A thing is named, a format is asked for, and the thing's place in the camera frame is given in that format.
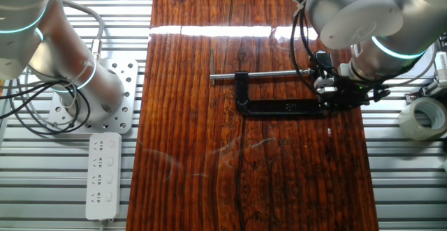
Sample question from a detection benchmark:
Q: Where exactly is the black cable plug clump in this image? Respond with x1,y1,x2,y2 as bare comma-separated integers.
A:
373,88,391,102

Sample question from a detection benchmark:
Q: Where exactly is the black white pencil sharpener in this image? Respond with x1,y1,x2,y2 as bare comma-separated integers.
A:
309,51,338,89

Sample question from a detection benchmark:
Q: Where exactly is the clear tape roll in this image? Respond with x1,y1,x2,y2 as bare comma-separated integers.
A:
398,96,447,141

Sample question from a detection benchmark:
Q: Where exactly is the black cable bundle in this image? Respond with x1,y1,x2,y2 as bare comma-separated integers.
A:
0,0,390,136

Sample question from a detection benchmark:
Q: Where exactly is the white power strip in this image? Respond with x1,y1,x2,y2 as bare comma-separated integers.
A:
85,132,122,221

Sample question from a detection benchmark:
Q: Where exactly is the small metal clip tool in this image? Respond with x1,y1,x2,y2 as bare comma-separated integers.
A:
404,80,447,105

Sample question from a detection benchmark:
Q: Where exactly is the thick grey cable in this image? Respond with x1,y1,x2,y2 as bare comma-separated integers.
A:
61,0,106,61

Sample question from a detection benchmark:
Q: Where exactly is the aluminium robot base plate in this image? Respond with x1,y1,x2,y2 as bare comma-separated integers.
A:
48,59,140,134

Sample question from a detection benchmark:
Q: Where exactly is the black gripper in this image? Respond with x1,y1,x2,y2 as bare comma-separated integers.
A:
316,80,371,112

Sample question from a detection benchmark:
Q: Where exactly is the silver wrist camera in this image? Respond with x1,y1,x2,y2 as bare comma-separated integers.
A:
337,62,353,78

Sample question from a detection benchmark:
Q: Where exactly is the brown wooden board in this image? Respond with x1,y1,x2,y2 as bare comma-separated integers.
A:
126,0,380,231

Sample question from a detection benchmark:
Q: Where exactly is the black C-clamp with steel screw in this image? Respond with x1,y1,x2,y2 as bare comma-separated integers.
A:
209,48,345,117

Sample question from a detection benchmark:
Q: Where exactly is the silver handheld device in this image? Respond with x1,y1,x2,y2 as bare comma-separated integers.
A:
432,51,447,84

